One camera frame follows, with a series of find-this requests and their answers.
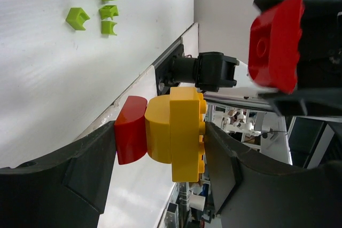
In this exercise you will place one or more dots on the red rounded lego brick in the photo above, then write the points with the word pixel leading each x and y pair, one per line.
pixel 273 50

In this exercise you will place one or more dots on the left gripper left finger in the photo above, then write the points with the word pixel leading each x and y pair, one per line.
pixel 65 188

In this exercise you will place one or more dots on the yellow and red lego stack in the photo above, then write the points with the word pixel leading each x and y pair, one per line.
pixel 168 128

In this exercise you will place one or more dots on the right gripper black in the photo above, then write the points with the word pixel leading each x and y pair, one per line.
pixel 319 65

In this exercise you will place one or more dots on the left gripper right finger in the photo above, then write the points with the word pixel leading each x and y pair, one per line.
pixel 253 190

